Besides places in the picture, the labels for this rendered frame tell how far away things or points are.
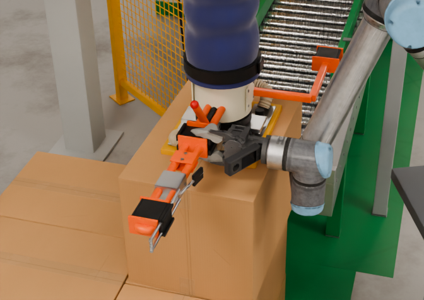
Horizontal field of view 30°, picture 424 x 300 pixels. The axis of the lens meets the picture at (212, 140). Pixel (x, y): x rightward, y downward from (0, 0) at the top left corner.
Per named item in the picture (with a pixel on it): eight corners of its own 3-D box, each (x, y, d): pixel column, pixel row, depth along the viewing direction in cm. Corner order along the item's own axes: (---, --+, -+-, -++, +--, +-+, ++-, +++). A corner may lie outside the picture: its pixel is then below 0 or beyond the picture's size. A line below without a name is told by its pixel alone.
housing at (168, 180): (163, 183, 204) (162, 169, 202) (188, 187, 203) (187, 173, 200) (154, 199, 199) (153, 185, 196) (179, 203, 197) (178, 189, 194)
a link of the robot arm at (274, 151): (281, 177, 209) (282, 146, 204) (262, 174, 210) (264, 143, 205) (288, 158, 216) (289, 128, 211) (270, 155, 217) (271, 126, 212)
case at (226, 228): (192, 173, 293) (188, 78, 271) (298, 192, 282) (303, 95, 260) (128, 282, 246) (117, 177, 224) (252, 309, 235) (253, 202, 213)
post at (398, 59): (373, 206, 362) (396, 2, 307) (388, 208, 361) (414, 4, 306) (371, 215, 357) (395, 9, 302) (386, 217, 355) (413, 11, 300)
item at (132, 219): (142, 211, 194) (140, 195, 191) (170, 216, 192) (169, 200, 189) (129, 233, 187) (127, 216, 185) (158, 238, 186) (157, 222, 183)
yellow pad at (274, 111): (252, 105, 255) (252, 92, 253) (282, 109, 253) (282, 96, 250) (222, 164, 228) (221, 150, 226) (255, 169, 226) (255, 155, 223)
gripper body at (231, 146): (229, 146, 220) (272, 152, 217) (221, 163, 213) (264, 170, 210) (229, 122, 216) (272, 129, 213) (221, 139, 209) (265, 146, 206)
